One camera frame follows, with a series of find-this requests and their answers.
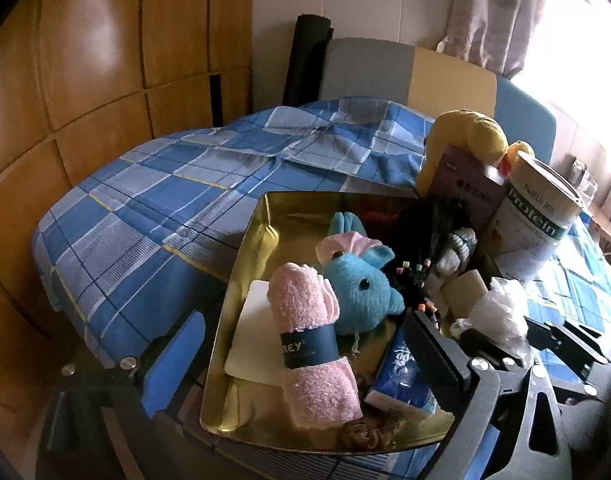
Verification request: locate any pale patterned curtain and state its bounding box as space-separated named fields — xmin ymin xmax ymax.
xmin=435 ymin=0 xmax=551 ymax=78

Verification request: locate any white striped sock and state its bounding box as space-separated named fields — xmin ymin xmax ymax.
xmin=438 ymin=227 xmax=479 ymax=273

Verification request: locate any white sponge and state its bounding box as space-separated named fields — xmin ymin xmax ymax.
xmin=224 ymin=279 xmax=291 ymax=383

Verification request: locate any grey yellow blue headboard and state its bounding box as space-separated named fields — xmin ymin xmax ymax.
xmin=319 ymin=37 xmax=557 ymax=166

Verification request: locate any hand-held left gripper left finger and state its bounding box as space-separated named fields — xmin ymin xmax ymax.
xmin=36 ymin=310 xmax=209 ymax=480

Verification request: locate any white powder can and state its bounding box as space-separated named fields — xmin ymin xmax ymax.
xmin=488 ymin=151 xmax=585 ymax=282

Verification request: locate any red cloth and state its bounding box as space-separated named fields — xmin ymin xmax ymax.
xmin=358 ymin=210 xmax=401 ymax=226

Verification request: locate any pink towel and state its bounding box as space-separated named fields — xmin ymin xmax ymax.
xmin=268 ymin=261 xmax=363 ymax=431

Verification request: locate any black rolled mat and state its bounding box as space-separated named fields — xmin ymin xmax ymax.
xmin=283 ymin=14 xmax=332 ymax=107

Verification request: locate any black beaded hair piece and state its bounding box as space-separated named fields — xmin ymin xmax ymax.
xmin=385 ymin=197 xmax=473 ymax=326

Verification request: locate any blue checked bedsheet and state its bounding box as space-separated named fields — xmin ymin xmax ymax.
xmin=32 ymin=97 xmax=611 ymax=480

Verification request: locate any pink scrunchie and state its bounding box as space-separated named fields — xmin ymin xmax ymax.
xmin=338 ymin=417 xmax=409 ymax=451

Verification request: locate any wooden desk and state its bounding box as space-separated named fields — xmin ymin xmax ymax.
xmin=588 ymin=210 xmax=611 ymax=251

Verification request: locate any blue tissue packet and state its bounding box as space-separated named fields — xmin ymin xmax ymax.
xmin=364 ymin=325 xmax=439 ymax=418

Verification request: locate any maroon cardboard box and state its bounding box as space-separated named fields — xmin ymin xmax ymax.
xmin=428 ymin=144 xmax=509 ymax=233

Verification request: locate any pink white hair bow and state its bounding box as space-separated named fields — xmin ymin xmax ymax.
xmin=319 ymin=232 xmax=382 ymax=263

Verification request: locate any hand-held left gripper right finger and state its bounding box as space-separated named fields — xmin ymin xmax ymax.
xmin=403 ymin=309 xmax=572 ymax=480

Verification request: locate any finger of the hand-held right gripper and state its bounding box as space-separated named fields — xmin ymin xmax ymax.
xmin=524 ymin=317 xmax=610 ymax=367

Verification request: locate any blue plush toy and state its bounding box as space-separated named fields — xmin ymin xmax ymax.
xmin=318 ymin=211 xmax=405 ymax=333

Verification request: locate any wooden wardrobe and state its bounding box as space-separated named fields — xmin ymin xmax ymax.
xmin=0 ymin=0 xmax=256 ymax=461

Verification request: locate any window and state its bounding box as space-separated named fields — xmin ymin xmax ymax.
xmin=510 ymin=0 xmax=611 ymax=161

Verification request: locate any gold metal tray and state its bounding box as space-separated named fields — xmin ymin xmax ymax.
xmin=200 ymin=191 xmax=459 ymax=456

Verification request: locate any yellow plush toy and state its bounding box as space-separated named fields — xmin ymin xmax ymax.
xmin=416 ymin=109 xmax=535 ymax=193

